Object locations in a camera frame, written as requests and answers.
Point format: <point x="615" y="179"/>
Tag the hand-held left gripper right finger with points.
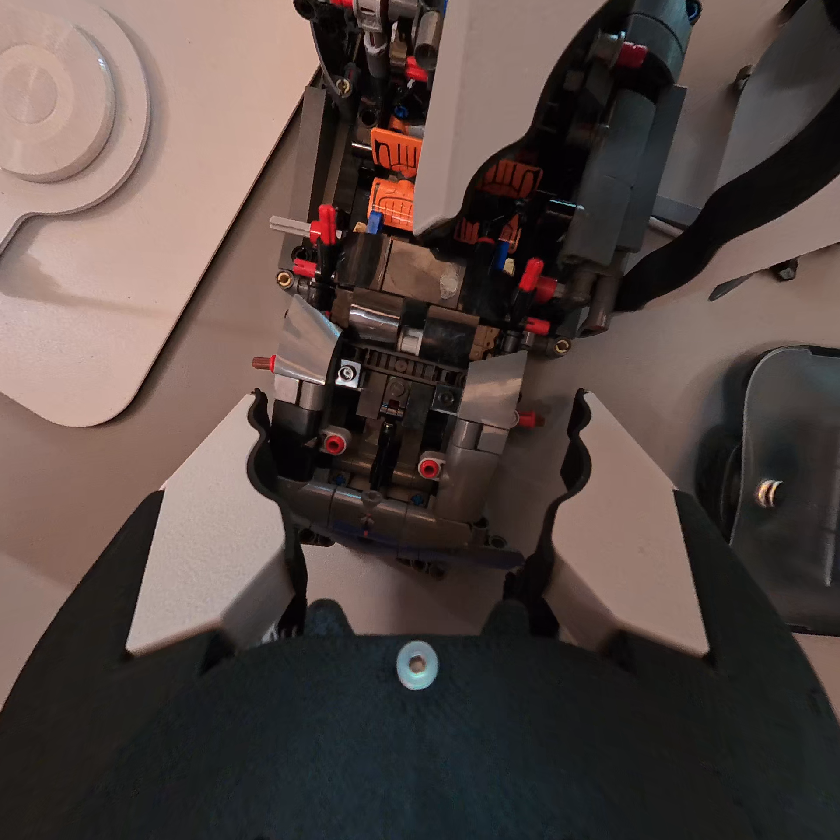
<point x="623" y="544"/>

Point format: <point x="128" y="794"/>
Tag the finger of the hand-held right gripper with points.
<point x="485" y="85"/>
<point x="787" y="85"/>

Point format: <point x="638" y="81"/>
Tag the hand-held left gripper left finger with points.
<point x="210" y="544"/>

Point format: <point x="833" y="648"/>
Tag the grey lego side panel assembly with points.
<point x="610" y="210"/>

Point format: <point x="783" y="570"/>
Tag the lego car model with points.
<point x="394" y="262"/>

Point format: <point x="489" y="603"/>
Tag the long grey lego wedge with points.
<point x="673" y="210"/>

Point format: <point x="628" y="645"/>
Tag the black lego blade piece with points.
<point x="728" y="287"/>

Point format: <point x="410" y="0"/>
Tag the clear round disc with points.
<point x="39" y="98"/>

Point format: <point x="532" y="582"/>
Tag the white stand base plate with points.
<point x="197" y="197"/>

